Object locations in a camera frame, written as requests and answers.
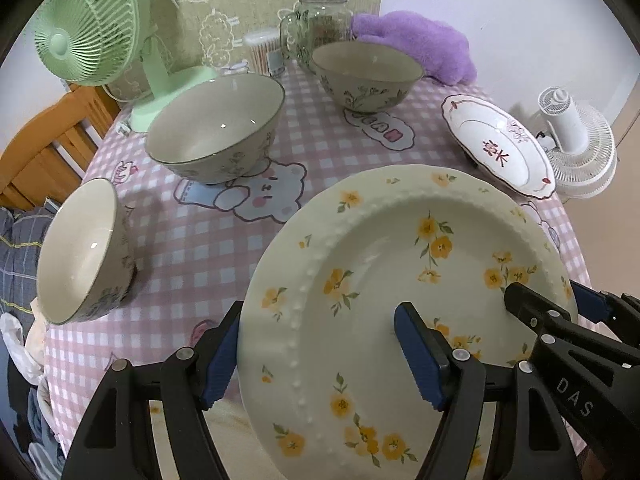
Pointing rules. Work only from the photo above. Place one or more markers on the cotton swab box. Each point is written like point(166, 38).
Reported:
point(260, 52)

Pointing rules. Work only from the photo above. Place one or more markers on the green desk fan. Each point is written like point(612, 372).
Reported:
point(90, 25)

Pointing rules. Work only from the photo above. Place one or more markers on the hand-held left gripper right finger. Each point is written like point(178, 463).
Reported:
point(420, 355)

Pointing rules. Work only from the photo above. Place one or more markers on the pink checked tablecloth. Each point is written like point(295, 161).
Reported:
point(200, 250)

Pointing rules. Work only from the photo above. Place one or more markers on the small cream floral bowl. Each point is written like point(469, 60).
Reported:
point(80, 250)

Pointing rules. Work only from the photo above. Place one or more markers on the cream plate with yellow flowers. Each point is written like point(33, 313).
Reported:
point(400, 260)

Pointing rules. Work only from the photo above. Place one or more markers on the purple plush toy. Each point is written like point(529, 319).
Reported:
point(425, 40)

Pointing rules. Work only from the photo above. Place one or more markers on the sheep print wall cloth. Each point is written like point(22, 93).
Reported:
point(225, 0)

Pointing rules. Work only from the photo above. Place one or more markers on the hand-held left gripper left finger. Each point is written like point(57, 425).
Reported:
point(220, 360)

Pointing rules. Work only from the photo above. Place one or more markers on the white plate with red print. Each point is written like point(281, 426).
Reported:
point(480, 130)

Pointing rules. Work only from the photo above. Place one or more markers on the blue plaid blanket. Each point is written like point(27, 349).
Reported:
point(20, 250)

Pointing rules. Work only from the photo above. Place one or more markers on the white floor fan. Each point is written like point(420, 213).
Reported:
point(570, 125)

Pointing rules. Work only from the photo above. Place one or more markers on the white cloth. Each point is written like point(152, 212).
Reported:
point(15, 340)

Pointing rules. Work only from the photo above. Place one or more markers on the glass jar with black lid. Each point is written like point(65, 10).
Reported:
point(324, 20)

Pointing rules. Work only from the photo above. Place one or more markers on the clear glass mug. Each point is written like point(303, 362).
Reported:
point(289, 35)

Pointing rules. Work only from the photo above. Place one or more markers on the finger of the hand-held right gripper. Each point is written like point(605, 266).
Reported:
point(532, 305)
point(595, 305)

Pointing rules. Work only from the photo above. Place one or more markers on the large grey-green floral bowl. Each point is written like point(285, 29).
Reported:
point(210, 125)

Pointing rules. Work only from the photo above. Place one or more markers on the floral bowl with tall foot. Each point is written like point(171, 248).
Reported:
point(365, 65)

